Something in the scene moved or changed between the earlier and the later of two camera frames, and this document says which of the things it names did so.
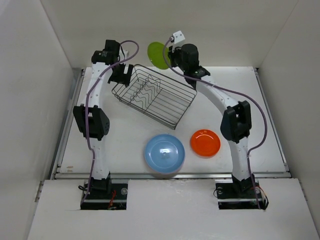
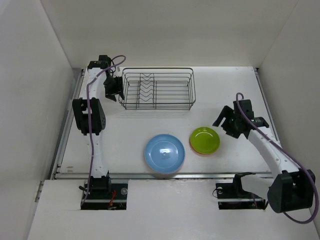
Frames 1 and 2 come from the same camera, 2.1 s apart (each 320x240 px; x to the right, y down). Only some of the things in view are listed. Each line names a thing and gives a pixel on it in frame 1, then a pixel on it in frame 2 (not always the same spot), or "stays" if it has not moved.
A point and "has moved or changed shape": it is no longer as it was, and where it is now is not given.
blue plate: [164, 153] stays
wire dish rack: [164, 98] has moved or changed shape
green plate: [155, 53] to [205, 140]
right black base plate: [230, 198] stays
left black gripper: [123, 78] to [111, 93]
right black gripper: [171, 54] to [227, 112]
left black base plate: [96, 199] stays
